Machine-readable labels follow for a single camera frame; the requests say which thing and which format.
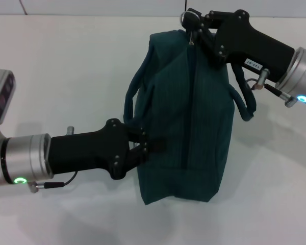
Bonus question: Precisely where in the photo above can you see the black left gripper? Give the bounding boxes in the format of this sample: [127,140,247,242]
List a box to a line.
[49,118,169,181]

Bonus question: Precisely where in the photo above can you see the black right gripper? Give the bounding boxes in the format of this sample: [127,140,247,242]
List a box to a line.
[182,8,296,83]

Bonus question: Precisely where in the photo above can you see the dark teal insulated lunch bag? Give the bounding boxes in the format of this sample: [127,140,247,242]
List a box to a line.
[124,29,257,206]

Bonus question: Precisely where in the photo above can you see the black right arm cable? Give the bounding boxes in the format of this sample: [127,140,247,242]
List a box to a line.
[244,68,298,108]

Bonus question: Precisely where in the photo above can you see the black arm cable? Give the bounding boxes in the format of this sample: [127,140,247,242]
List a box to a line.
[27,171,79,194]
[244,68,298,108]

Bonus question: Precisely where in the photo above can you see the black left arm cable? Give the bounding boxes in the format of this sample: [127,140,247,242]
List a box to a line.
[27,171,79,194]

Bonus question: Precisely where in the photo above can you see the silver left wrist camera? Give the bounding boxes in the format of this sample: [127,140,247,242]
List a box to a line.
[0,68,17,126]

